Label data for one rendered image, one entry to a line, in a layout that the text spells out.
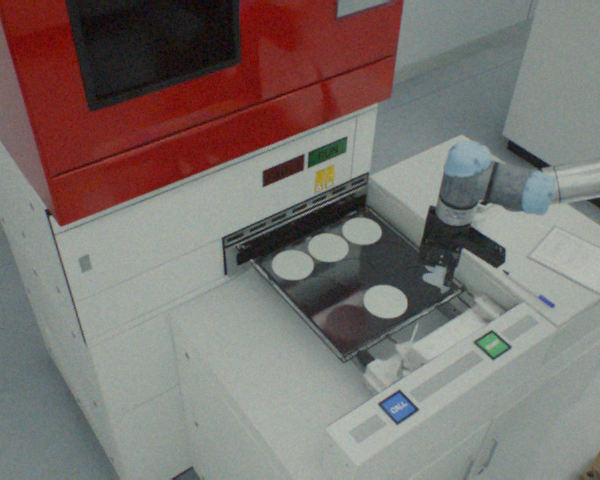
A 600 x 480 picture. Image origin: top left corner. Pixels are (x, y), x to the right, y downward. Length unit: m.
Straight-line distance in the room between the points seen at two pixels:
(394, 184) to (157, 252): 0.65
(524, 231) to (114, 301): 0.98
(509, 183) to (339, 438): 0.55
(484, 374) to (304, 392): 0.38
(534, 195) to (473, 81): 3.06
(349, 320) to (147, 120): 0.63
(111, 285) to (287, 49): 0.63
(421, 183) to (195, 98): 0.75
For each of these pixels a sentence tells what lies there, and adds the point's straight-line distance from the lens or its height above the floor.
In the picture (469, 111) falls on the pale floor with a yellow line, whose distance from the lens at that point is 4.02.
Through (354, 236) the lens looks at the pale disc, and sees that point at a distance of 1.75.
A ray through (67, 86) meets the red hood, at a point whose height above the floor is 1.50.
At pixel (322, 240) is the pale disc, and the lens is 1.73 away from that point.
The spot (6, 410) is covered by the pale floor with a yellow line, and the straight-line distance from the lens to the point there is 2.65.
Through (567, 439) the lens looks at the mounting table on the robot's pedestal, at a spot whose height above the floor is 0.82.
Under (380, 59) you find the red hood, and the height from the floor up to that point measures 1.34.
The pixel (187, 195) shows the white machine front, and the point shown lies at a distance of 1.50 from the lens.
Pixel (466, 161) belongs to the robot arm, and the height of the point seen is 1.37.
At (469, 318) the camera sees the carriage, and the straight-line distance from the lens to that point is 1.64.
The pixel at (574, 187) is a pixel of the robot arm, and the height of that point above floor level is 1.28.
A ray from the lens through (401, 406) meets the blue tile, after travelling 1.36.
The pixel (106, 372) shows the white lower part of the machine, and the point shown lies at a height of 0.71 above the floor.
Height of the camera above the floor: 2.09
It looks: 43 degrees down
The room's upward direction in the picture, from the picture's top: 2 degrees clockwise
